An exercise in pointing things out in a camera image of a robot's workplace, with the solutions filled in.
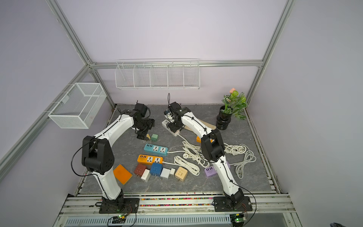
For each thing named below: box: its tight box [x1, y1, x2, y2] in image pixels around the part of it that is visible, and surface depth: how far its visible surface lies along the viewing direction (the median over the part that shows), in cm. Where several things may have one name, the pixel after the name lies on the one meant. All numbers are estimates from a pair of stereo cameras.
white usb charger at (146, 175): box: [140, 168, 151, 183], surface depth 81 cm
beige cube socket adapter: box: [174, 166, 189, 182], surface depth 81 cm
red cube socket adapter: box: [133, 163, 147, 177], surface depth 82 cm
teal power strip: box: [143, 143, 169, 156], surface depth 94 cm
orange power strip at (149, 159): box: [137, 154, 164, 165], surface depth 90 cm
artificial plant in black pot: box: [215, 87, 248, 131], surface depth 91 cm
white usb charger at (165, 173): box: [159, 167, 171, 180], surface depth 85 cm
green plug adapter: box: [150, 133, 159, 143], surface depth 101 cm
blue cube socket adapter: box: [149, 162, 164, 176], surface depth 84 cm
